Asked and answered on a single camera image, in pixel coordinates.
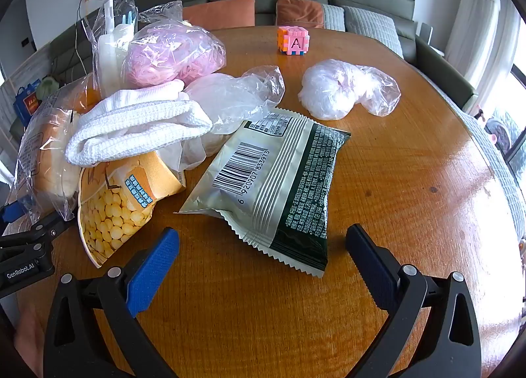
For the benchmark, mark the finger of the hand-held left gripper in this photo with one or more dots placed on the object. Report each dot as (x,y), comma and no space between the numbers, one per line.
(9,212)

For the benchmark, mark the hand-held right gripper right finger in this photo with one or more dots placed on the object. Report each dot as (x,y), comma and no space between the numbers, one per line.
(374,269)

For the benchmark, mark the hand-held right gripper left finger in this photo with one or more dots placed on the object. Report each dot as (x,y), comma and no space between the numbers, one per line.
(152,273)

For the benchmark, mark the yellow corn print paper cup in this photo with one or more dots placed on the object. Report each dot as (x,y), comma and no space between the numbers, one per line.
(115,213)

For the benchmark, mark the silver foil snack bag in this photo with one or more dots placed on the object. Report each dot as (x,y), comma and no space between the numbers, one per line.
(267,180)

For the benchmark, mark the bread in clear bag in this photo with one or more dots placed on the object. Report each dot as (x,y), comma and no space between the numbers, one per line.
(49,143)

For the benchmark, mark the blue shopping bag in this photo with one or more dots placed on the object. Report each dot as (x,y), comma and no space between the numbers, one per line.
(26,100)

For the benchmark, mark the green cloth bundle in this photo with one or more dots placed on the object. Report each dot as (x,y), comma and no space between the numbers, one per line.
(49,86)

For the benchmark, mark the white waffle towel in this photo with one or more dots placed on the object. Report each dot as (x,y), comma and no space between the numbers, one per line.
(135,123)

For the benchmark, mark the white item in plastic bag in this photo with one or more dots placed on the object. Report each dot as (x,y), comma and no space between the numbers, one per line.
(328,90)

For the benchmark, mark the tall clear bag white items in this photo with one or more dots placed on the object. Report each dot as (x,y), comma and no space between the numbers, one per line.
(111,53)

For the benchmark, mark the crumpled clear plastic bag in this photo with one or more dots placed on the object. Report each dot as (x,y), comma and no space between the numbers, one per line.
(230,94)

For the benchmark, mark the pink shredded paper in bag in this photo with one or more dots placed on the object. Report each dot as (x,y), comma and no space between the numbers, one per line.
(164,53)

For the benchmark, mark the pink orange toy cube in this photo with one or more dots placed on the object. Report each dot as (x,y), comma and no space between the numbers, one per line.
(294,43)

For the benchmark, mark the large grey cushion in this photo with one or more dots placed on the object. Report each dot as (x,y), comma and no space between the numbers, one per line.
(370,22)

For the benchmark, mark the small grey cushion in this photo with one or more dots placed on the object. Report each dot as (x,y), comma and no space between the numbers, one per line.
(333,16)

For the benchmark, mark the white curtain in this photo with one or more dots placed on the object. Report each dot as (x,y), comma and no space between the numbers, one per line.
(472,32)

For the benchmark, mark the small orange cushion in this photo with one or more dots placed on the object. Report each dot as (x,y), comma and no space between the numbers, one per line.
(300,10)

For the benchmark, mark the large orange cushion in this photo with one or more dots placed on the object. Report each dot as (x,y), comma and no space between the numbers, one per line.
(222,12)

